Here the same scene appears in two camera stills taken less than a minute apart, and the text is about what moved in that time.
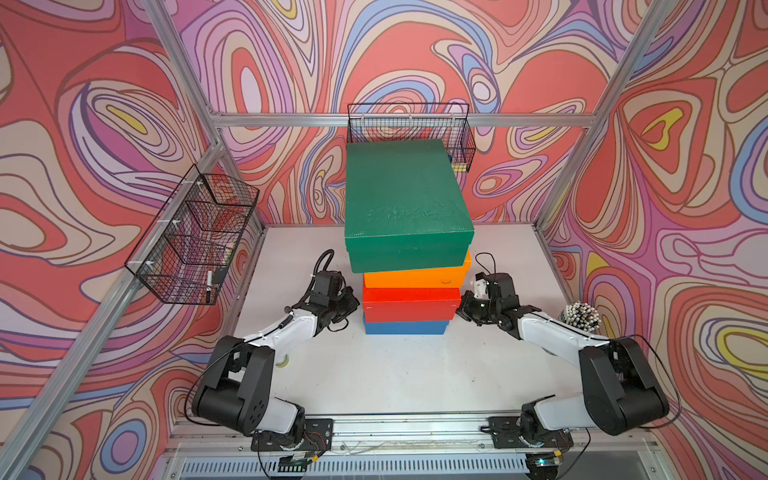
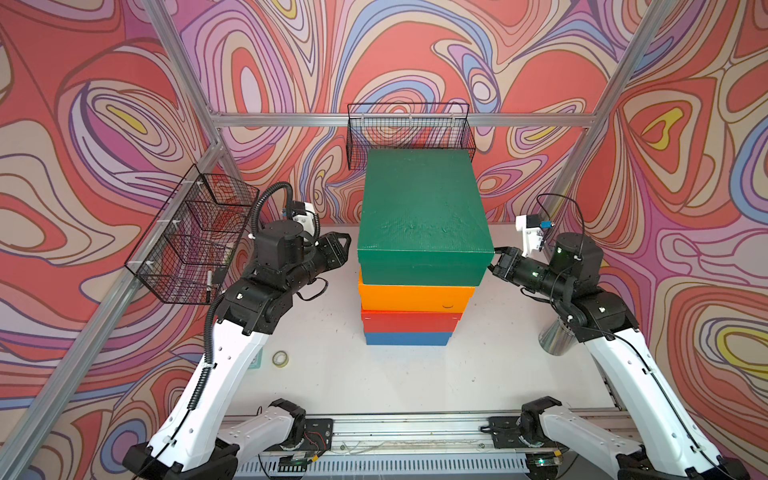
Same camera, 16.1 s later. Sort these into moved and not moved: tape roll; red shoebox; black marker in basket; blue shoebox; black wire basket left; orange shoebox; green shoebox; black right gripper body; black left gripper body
Moved: red shoebox; blue shoebox; green shoebox; black left gripper body; orange shoebox; black right gripper body
Not moved: black marker in basket; black wire basket left; tape roll
